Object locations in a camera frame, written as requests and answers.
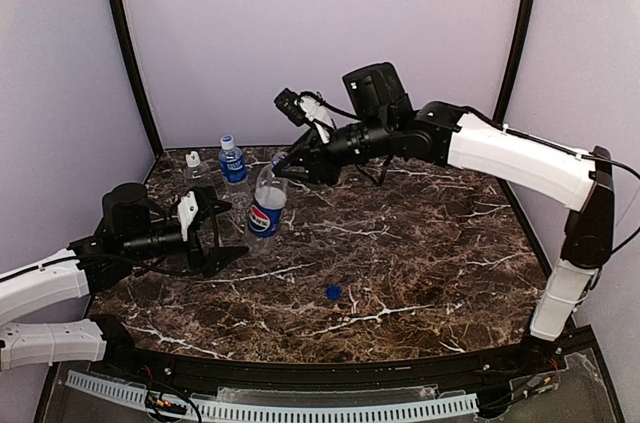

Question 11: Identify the clear bottle white cap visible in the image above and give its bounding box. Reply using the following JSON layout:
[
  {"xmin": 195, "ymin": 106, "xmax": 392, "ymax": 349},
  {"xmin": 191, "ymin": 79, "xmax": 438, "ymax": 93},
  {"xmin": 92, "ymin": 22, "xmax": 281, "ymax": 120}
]
[{"xmin": 184, "ymin": 151, "xmax": 214, "ymax": 190}]

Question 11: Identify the Pepsi bottle blue label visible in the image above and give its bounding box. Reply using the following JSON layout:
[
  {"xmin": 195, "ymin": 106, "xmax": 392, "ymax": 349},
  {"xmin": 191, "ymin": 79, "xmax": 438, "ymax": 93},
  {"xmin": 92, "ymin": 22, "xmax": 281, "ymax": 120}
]
[{"xmin": 246, "ymin": 151, "xmax": 288, "ymax": 255}]

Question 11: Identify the blue bottle cap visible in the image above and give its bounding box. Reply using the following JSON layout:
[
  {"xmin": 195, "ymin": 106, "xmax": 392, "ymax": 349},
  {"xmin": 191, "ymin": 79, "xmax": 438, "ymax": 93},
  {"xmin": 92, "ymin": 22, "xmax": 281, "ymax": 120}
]
[{"xmin": 325, "ymin": 285, "xmax": 342, "ymax": 301}]

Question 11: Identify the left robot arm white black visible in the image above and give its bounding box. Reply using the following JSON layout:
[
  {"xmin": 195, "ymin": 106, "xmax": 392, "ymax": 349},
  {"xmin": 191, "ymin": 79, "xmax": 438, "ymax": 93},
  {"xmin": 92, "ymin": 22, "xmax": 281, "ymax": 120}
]
[{"xmin": 1, "ymin": 183, "xmax": 248, "ymax": 371}]

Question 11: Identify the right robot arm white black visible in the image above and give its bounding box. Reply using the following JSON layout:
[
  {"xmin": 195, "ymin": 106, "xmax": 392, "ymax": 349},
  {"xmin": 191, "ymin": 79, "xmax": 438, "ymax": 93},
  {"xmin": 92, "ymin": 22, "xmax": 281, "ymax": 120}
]
[{"xmin": 274, "ymin": 62, "xmax": 615, "ymax": 341}]

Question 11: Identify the Pocari Sweat bottle blue label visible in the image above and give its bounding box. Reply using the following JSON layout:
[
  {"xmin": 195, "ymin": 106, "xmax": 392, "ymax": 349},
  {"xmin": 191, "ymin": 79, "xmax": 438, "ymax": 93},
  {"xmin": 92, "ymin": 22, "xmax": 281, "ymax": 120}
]
[{"xmin": 218, "ymin": 135, "xmax": 252, "ymax": 211}]

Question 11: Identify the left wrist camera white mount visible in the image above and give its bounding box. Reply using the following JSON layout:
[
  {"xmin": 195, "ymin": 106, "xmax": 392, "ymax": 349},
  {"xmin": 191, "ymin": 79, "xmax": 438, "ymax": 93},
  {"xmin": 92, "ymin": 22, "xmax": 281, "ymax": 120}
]
[{"xmin": 177, "ymin": 190, "xmax": 199, "ymax": 242}]

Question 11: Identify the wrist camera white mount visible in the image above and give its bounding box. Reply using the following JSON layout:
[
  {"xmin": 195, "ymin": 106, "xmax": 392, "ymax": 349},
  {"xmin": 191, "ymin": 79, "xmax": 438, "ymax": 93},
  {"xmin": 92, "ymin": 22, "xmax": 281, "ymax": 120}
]
[
  {"xmin": 274, "ymin": 88, "xmax": 336, "ymax": 144},
  {"xmin": 177, "ymin": 190, "xmax": 199, "ymax": 242}
]

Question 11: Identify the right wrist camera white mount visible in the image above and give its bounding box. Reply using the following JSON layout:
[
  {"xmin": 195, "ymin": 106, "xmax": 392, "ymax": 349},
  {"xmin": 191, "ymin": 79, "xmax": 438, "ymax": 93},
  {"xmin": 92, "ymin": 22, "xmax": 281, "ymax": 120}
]
[{"xmin": 274, "ymin": 88, "xmax": 336, "ymax": 144}]

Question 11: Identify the black front table rail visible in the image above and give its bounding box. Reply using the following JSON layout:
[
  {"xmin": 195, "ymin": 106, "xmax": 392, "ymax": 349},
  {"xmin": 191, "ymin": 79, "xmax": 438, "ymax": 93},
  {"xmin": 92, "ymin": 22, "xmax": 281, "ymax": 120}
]
[{"xmin": 89, "ymin": 345, "xmax": 567, "ymax": 395}]

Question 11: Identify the right black frame post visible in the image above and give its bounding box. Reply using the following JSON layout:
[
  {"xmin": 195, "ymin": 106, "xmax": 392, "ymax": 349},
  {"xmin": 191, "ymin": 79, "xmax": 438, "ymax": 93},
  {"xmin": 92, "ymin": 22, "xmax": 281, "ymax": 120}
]
[{"xmin": 493, "ymin": 0, "xmax": 535, "ymax": 123}]

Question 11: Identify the black frame post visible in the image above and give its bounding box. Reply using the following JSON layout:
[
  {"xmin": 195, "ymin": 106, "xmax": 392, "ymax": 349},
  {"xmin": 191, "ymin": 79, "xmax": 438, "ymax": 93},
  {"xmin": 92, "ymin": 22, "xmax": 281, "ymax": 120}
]
[
  {"xmin": 493, "ymin": 0, "xmax": 535, "ymax": 123},
  {"xmin": 109, "ymin": 0, "xmax": 164, "ymax": 159}
]

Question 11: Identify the left black frame post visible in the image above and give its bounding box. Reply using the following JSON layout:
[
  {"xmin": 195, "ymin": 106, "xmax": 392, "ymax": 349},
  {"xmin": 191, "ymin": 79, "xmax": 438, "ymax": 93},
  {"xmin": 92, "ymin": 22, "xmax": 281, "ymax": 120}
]
[{"xmin": 109, "ymin": 0, "xmax": 164, "ymax": 159}]

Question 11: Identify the white slotted cable duct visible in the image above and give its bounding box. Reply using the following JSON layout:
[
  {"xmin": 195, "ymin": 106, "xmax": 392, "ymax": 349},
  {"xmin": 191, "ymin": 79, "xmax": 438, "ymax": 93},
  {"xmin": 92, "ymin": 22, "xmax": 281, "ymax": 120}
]
[{"xmin": 65, "ymin": 370, "xmax": 479, "ymax": 422}]

